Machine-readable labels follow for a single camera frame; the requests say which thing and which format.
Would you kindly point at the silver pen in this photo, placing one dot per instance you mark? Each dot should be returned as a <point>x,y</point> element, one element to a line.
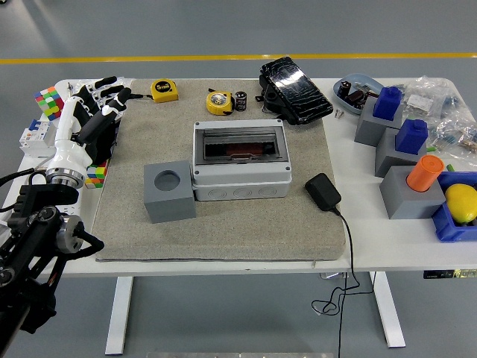
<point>69,89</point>

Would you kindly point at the white circuit breaker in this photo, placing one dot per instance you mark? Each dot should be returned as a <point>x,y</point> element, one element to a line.
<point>35,139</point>

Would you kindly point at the transparent hinged box lid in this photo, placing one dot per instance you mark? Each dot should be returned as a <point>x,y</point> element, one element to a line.
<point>242,131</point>

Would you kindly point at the grey block with round hole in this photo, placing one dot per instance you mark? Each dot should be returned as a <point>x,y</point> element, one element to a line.
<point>167,209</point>

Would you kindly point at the clear bag of components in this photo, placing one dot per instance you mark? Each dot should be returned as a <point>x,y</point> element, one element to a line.
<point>428,93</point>
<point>454,130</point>

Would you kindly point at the black cloth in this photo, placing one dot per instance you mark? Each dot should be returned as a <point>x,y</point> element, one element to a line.
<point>106,138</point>

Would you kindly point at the grey plastic junction box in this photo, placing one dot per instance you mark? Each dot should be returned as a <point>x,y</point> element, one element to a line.
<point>242,182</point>

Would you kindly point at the blue plastic block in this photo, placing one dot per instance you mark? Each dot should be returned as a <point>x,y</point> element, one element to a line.
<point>410,138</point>
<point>387,104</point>

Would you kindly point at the yellow round tape measure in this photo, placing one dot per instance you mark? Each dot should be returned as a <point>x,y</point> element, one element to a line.
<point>220,102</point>

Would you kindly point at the grey holder block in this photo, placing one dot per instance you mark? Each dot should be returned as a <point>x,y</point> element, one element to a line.
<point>402,197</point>
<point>387,156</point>
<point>367,127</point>

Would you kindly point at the small multicoloured puzzle cube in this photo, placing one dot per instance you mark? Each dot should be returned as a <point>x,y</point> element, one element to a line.
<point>97,177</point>

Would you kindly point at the grey-brown mat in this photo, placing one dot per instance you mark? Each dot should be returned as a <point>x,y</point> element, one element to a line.
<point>242,231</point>

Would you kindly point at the black cracked tablet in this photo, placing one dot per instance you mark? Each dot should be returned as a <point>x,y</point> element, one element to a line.
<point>298,93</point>

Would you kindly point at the brown capacitor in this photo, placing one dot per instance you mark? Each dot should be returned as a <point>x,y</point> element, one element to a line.
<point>356,97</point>

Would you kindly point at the white table leg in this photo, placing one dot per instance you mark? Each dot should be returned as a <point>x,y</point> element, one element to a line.
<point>119,317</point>
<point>389,313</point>

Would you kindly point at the white table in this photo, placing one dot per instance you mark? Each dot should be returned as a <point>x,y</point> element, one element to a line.
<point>391,246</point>

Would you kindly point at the black table control panel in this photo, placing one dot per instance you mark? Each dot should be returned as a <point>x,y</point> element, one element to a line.
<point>447,274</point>

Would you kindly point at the clear plastic bag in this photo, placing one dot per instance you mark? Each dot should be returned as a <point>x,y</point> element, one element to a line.
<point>80,85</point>

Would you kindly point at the large multicoloured puzzle cube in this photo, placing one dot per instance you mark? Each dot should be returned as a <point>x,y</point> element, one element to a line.
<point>48,102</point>

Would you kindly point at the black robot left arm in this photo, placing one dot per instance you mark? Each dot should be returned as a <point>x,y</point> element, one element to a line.
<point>37,227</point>

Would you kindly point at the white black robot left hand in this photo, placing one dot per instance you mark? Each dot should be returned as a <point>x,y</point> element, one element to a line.
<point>67,149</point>

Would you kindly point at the blue plastic bin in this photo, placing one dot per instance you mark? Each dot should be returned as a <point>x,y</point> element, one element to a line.
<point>447,227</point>

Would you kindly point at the yellow lemon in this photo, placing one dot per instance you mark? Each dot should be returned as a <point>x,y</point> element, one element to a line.
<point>462,203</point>

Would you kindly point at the yellow square tape measure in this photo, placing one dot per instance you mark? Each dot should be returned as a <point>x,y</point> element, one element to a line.
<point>164,91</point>

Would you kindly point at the black power adapter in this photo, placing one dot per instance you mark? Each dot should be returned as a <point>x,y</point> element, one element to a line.
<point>322,192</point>

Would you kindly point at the pale blue oval tray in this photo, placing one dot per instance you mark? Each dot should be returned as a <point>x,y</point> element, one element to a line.
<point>359,78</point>

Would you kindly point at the white power strip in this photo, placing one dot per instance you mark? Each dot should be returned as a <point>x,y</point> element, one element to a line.
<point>72,205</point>

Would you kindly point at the orange cylinder battery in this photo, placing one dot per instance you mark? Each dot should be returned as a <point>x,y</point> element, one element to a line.
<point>423,175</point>
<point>244,149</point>

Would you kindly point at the small black capacitor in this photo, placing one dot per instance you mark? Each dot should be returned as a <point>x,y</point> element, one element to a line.
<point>241,101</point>

